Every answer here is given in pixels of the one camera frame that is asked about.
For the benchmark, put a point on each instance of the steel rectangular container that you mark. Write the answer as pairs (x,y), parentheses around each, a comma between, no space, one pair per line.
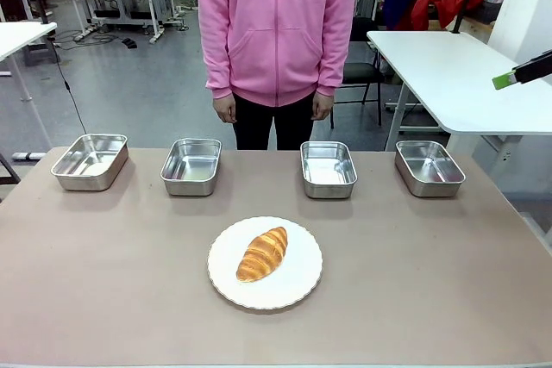
(429,167)
(328,168)
(192,166)
(91,161)

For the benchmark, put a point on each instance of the golden croissant bread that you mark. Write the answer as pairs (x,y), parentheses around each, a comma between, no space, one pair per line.
(262,254)

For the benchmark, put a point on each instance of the person's left hand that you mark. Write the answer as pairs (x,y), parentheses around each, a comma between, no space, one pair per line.
(322,107)

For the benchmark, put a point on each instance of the person's right hand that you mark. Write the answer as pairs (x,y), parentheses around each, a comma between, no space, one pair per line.
(225,110)

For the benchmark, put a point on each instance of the white side table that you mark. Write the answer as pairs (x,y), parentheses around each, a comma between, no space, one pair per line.
(470,79)

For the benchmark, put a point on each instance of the black folding chair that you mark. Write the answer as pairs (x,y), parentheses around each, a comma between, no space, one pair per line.
(359,75)

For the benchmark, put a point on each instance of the person in pink hoodie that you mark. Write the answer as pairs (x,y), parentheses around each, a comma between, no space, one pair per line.
(276,32)

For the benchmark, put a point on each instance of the white scalloped plate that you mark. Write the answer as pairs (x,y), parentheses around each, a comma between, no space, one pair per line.
(265,263)

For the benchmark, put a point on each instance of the white desk with grey legs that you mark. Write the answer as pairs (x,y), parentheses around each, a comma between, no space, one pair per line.
(21,66)

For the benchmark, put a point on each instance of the white power strip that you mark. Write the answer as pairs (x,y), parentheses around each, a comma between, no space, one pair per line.
(26,155)

